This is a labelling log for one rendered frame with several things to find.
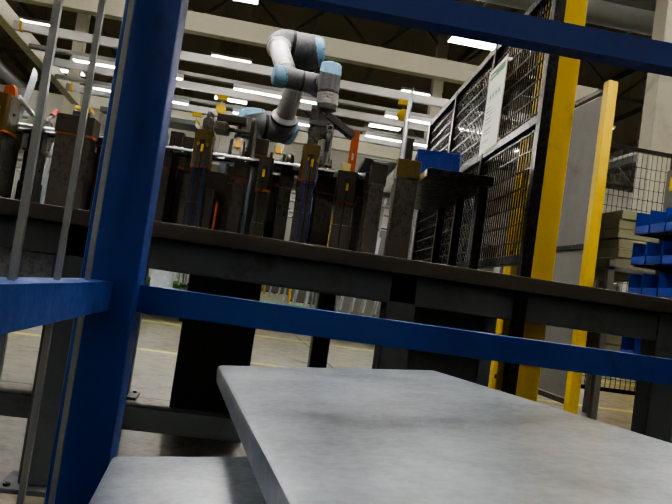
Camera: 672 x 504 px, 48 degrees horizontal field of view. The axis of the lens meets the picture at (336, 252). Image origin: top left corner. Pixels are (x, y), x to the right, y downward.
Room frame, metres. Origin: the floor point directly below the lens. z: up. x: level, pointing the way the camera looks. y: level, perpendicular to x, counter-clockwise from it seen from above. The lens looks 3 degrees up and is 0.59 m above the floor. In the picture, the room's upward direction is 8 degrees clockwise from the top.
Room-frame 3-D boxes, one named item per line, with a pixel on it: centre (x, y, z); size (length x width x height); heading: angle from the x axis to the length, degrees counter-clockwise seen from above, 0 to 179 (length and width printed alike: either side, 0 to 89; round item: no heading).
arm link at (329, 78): (2.58, 0.11, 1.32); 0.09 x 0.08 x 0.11; 17
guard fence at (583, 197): (4.80, -1.34, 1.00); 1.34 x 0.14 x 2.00; 8
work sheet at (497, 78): (2.56, -0.48, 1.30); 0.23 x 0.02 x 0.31; 3
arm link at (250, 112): (3.24, 0.45, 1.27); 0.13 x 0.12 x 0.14; 107
